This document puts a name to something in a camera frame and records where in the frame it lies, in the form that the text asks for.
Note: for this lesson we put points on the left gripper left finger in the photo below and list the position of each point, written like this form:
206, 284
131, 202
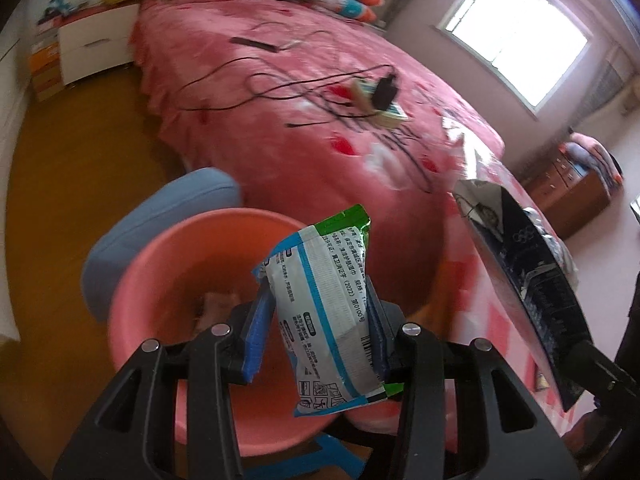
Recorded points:
129, 432

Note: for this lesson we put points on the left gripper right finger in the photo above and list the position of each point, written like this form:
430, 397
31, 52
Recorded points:
464, 413

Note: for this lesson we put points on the black silver snack bag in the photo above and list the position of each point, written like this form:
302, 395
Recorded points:
554, 319

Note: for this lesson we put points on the white blue green snack wrapper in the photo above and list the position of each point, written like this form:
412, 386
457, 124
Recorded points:
334, 328

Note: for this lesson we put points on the red white checkered tablecloth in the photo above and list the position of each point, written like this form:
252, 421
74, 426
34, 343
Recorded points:
480, 295

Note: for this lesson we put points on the pink plastic basin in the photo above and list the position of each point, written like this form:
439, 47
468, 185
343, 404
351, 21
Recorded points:
159, 293

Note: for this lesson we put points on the brown wooden dresser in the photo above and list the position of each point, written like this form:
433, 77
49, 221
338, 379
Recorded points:
569, 195

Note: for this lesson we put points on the folded blankets on dresser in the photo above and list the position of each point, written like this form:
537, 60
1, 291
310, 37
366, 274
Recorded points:
589, 152

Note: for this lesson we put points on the blue cushioned stool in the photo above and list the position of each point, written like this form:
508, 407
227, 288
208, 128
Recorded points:
198, 191

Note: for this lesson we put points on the black charger adapter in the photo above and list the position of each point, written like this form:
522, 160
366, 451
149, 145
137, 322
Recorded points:
384, 93

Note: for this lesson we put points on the pink bed with blanket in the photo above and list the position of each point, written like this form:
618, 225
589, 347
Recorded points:
283, 125

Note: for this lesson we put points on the white power strip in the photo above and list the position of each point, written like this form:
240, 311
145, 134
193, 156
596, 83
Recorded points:
361, 90

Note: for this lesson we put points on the window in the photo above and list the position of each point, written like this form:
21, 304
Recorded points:
530, 45

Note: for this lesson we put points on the orange boxes on floor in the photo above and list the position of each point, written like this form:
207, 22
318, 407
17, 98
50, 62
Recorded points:
44, 65

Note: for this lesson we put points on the white bedside cabinet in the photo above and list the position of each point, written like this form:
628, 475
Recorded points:
96, 41

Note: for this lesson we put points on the black phone on bed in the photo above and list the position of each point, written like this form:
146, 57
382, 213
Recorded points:
262, 45

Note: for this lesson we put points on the colourful bolster pillow lower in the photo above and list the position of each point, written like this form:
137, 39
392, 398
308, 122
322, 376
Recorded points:
348, 9

